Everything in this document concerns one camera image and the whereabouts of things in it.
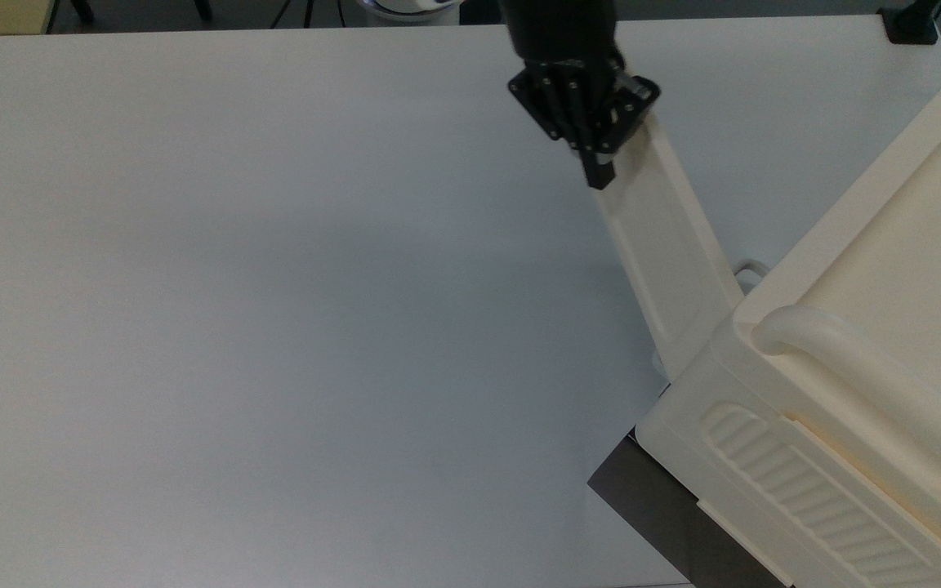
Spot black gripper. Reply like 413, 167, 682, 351
499, 0, 662, 190

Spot cream cabinet door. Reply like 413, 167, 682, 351
593, 110, 746, 385

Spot cream plastic cabinet body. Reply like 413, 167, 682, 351
634, 33, 941, 588

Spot thin black tripod legs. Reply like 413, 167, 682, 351
269, 0, 318, 30

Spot black table clamp base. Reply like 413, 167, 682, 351
879, 0, 941, 46

